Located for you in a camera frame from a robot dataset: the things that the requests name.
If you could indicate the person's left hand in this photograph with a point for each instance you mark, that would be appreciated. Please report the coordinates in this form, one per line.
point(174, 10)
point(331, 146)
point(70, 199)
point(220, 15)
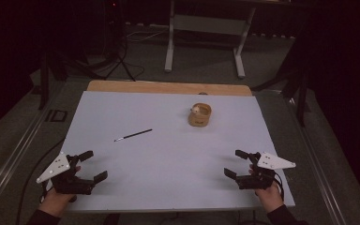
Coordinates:
point(55, 202)

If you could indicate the black stand post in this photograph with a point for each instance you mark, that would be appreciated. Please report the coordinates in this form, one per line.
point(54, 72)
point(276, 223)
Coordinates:
point(301, 100)
point(44, 84)

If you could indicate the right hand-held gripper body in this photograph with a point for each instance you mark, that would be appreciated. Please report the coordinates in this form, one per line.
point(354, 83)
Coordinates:
point(259, 179)

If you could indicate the person's right hand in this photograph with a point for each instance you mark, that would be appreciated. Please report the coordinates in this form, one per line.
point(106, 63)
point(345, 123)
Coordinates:
point(272, 198)

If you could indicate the white board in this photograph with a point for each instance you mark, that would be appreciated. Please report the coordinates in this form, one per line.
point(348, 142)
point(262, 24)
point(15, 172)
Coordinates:
point(168, 162)

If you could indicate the grey metal stand frame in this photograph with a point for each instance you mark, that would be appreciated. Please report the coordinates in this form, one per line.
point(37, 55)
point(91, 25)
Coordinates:
point(211, 25)

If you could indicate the small white object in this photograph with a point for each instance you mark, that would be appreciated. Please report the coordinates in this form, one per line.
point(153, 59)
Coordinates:
point(195, 109)

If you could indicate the black floor plate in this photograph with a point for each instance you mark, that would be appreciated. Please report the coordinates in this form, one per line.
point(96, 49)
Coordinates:
point(56, 116)

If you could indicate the black pen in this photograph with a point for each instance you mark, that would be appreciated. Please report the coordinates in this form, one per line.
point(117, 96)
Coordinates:
point(134, 134)

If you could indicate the metal floor rail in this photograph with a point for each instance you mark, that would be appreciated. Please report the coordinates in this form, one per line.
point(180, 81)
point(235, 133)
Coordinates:
point(11, 162)
point(318, 175)

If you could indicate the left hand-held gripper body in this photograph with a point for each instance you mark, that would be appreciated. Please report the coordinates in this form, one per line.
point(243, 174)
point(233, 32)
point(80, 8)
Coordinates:
point(63, 182)

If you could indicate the wooden pen holder cup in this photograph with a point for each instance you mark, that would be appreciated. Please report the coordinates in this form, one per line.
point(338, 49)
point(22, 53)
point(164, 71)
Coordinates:
point(200, 120)

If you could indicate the black tripod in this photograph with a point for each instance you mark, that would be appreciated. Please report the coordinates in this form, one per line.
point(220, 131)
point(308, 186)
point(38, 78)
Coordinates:
point(118, 56)

